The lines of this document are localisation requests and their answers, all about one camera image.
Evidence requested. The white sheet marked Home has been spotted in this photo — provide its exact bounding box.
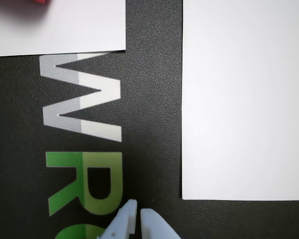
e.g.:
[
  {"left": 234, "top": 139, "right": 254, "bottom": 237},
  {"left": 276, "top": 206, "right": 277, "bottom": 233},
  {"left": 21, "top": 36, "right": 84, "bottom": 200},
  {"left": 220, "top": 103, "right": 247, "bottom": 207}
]
[{"left": 181, "top": 0, "right": 299, "bottom": 201}]

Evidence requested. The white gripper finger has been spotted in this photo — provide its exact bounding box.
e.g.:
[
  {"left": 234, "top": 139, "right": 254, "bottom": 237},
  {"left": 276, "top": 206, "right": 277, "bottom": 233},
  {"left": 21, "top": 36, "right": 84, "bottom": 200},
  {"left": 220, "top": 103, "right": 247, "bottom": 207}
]
[
  {"left": 140, "top": 208, "right": 182, "bottom": 239},
  {"left": 97, "top": 199, "right": 138, "bottom": 239}
]

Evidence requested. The black mat with WRO print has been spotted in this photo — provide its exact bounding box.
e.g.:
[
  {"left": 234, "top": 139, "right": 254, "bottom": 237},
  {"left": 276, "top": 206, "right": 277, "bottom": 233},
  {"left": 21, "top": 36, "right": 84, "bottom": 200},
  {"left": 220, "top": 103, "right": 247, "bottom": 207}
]
[{"left": 0, "top": 0, "right": 299, "bottom": 239}]

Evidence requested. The white sheet marked 1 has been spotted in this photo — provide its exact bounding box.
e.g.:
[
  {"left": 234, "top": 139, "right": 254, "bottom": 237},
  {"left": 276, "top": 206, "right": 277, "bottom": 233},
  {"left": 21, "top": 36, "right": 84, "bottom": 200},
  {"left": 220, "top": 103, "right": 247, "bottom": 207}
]
[{"left": 0, "top": 0, "right": 127, "bottom": 58}]

